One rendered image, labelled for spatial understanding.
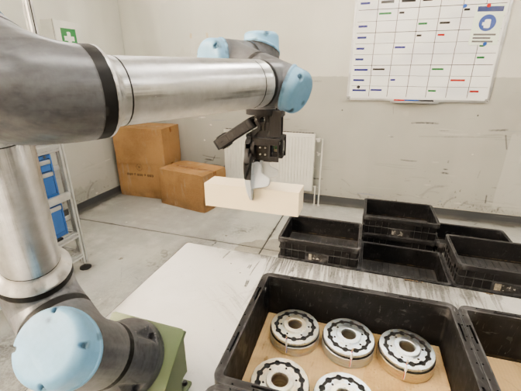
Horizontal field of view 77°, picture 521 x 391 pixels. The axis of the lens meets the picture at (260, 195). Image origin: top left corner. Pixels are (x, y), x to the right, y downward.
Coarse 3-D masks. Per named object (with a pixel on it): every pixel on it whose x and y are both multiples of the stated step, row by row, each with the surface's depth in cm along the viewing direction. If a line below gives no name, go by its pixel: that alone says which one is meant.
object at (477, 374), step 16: (256, 288) 70; (336, 288) 70; (352, 288) 70; (256, 304) 66; (432, 304) 65; (448, 304) 65; (240, 320) 61; (240, 336) 57; (464, 336) 57; (224, 352) 54; (464, 352) 54; (224, 368) 51; (480, 368) 51; (224, 384) 48; (240, 384) 48; (256, 384) 48; (480, 384) 48
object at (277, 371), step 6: (270, 372) 58; (276, 372) 58; (282, 372) 58; (288, 372) 58; (270, 378) 57; (288, 378) 57; (270, 384) 55; (288, 384) 55; (282, 390) 54; (288, 390) 55
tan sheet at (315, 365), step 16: (320, 336) 70; (256, 352) 66; (272, 352) 66; (320, 352) 66; (304, 368) 63; (320, 368) 63; (336, 368) 63; (368, 368) 63; (368, 384) 60; (384, 384) 60; (400, 384) 60; (416, 384) 60; (432, 384) 60; (448, 384) 60
